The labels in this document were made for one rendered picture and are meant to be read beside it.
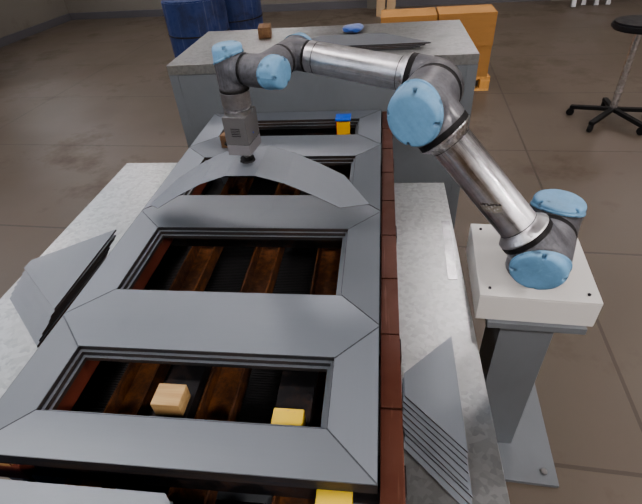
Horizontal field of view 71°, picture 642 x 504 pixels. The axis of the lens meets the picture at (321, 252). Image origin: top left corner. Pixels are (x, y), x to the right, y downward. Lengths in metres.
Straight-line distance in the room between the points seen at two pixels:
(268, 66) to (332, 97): 0.97
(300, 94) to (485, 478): 1.61
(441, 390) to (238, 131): 0.80
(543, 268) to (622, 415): 1.14
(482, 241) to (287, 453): 0.82
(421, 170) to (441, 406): 1.38
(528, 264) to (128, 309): 0.90
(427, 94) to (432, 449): 0.69
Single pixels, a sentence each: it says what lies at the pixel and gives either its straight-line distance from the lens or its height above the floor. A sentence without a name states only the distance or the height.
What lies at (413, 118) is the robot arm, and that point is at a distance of 0.92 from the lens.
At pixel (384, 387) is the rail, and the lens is 0.92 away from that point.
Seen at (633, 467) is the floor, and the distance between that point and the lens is 1.98.
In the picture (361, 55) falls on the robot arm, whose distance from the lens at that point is 1.12.
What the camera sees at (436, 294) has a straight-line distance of 1.31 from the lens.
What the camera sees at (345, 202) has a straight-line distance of 1.25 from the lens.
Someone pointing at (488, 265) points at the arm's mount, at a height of 0.77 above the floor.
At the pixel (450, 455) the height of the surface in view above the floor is 0.71.
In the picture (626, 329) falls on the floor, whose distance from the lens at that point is 2.41.
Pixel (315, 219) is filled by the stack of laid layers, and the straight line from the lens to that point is 1.30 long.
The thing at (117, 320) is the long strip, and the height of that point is 0.85.
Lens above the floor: 1.58
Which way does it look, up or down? 39 degrees down
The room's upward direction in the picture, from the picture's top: 5 degrees counter-clockwise
